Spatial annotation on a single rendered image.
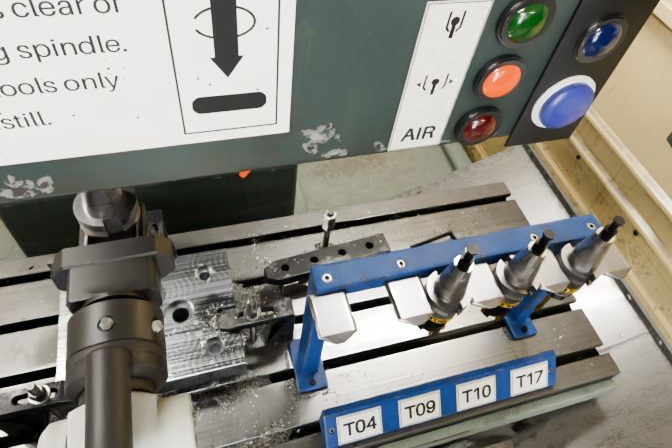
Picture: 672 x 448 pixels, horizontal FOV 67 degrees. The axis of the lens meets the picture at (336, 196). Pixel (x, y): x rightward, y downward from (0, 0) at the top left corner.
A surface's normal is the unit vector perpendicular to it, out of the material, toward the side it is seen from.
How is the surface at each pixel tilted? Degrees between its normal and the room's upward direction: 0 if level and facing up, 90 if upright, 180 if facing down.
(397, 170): 0
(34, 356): 0
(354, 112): 90
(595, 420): 24
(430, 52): 90
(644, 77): 90
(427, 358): 0
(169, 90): 90
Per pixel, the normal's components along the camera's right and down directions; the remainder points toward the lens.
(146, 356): 0.74, -0.56
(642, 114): -0.96, 0.15
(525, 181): -0.29, -0.51
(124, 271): 0.11, -0.63
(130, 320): 0.53, -0.63
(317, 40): 0.27, 0.77
